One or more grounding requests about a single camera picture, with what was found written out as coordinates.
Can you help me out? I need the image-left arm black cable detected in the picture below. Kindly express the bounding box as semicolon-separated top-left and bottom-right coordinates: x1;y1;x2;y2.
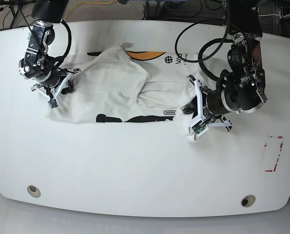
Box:
15;0;82;98

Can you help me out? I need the table cable grommet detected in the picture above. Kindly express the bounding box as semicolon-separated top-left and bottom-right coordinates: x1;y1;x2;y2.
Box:
241;195;256;208
27;185;41;198

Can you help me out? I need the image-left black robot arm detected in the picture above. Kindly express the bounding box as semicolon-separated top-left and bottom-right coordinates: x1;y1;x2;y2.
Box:
19;0;81;109

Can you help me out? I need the left table cable grommet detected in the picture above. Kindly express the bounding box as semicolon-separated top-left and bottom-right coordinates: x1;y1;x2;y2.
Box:
27;185;41;198

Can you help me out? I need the black tripod stand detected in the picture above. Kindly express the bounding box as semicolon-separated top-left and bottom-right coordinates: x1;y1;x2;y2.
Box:
0;0;34;29

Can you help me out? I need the right table cable grommet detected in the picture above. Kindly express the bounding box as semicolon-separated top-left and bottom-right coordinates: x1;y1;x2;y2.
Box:
241;195;256;208

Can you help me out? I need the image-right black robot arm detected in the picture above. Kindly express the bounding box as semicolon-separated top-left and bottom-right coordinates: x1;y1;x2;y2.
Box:
179;0;267;140

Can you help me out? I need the image-right gripper white bracket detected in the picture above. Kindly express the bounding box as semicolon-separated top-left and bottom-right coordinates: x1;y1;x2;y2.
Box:
182;75;232;140

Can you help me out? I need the red tape rectangle marking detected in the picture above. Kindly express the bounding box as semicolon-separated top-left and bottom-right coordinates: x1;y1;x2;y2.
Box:
262;136;284;172

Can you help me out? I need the image-left gripper white bracket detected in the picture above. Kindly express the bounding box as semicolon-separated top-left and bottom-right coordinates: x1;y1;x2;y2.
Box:
31;68;81;108

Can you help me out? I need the yellow cable on floor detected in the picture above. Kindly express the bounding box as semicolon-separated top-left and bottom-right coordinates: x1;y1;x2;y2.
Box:
63;0;116;22

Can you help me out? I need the white printed t-shirt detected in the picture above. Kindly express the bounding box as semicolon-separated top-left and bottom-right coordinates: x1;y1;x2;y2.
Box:
46;46;201;140

